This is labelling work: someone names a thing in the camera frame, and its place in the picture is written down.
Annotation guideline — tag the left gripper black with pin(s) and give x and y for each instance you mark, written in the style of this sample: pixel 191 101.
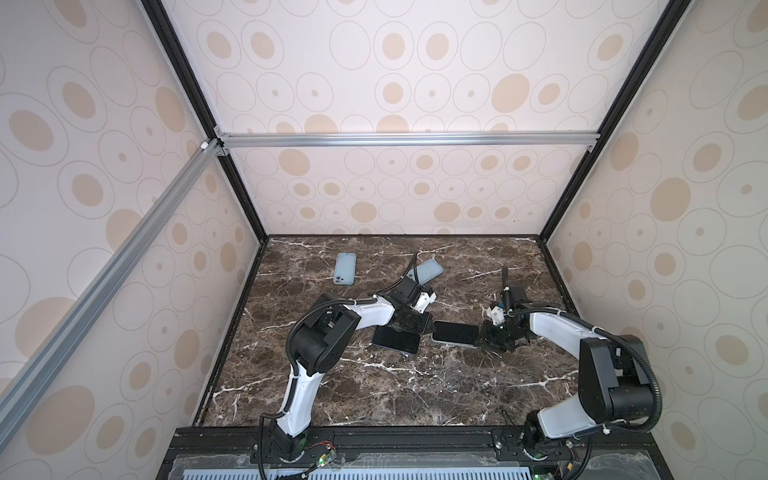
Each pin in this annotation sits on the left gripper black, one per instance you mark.
pixel 425 324

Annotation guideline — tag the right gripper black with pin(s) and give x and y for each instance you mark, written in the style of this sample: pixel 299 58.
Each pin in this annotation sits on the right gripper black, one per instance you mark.
pixel 488 339

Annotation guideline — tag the pink phone black screen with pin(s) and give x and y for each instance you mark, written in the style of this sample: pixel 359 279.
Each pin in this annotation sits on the pink phone black screen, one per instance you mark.
pixel 456 332

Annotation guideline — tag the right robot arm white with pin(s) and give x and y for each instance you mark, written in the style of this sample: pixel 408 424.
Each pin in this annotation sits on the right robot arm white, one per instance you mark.
pixel 617 387

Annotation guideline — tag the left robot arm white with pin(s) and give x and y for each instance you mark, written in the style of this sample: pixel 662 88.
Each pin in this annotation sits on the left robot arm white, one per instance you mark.
pixel 314 345

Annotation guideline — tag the blue phone black screen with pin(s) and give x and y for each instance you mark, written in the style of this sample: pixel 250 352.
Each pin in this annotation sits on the blue phone black screen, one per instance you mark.
pixel 389 338

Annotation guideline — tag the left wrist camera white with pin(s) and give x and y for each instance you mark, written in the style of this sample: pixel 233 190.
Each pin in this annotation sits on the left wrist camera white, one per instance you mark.
pixel 423 301

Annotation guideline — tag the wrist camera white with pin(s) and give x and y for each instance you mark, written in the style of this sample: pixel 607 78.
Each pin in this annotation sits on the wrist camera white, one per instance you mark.
pixel 496 315
pixel 423 301

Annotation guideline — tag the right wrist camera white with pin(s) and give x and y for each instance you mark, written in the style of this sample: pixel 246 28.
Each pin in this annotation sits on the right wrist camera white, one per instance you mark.
pixel 496 315

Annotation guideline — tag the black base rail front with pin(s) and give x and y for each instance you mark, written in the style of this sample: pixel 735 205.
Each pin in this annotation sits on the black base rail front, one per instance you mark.
pixel 416 452

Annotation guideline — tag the silver aluminium rail back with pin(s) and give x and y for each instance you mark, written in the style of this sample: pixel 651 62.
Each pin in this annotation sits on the silver aluminium rail back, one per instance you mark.
pixel 424 139

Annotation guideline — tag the silver aluminium rail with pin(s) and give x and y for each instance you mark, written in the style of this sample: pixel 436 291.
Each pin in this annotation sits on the silver aluminium rail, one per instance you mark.
pixel 40 371
pixel 424 139

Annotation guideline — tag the black corner frame post left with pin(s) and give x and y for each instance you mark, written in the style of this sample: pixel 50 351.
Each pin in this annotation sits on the black corner frame post left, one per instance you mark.
pixel 161 24

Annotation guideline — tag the black corner frame post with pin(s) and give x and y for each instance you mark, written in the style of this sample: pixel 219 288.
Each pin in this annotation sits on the black corner frame post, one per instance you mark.
pixel 650 53
pixel 161 24

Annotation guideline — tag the black corner frame post right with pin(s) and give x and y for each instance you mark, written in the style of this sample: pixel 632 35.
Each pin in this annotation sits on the black corner frame post right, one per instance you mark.
pixel 650 53

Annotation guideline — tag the silver aluminium rail left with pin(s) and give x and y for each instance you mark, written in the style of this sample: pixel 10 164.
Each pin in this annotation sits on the silver aluminium rail left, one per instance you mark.
pixel 40 371

